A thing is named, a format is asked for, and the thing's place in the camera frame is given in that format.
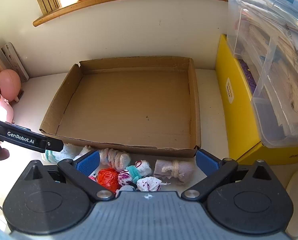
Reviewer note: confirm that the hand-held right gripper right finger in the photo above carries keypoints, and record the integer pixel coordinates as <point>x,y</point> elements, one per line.
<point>207,161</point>

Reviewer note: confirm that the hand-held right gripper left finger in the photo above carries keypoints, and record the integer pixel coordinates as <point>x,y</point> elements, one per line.
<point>89,161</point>

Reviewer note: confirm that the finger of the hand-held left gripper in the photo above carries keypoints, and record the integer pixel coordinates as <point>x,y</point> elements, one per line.
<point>52,145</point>

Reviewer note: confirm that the white bundle green print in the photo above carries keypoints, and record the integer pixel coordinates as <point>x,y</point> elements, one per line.
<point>56,153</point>

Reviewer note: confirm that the white terry cloth bundle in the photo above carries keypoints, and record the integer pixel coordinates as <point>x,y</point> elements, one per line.
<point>82,151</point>

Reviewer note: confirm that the orange plastic bag bundle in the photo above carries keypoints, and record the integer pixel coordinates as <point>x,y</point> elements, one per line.
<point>107,178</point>

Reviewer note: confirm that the pastel plastic-wrapped bundle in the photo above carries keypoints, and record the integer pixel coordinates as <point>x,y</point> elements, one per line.
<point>115,158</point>

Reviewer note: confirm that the white bundle teal scrunchie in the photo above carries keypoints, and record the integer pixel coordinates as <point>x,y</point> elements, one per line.
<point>144,167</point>

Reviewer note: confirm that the white purple-print bundle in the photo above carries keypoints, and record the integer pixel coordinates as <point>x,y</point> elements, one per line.
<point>147,183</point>

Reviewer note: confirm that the brown cardboard box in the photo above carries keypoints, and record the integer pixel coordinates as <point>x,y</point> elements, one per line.
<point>129,100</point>

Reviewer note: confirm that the yellow box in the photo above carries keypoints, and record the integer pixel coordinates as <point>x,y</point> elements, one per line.
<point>233,120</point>

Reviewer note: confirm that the pink round toy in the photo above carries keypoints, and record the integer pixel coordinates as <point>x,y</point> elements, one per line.
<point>9,82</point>

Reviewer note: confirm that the white power strip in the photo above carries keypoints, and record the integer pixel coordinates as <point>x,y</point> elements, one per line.
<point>15,60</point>

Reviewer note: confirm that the clear plastic storage box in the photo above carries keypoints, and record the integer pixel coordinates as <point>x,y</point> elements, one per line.
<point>283,120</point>
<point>263,30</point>

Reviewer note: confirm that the purple patterned board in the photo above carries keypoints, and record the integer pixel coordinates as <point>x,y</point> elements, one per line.
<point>248,77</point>

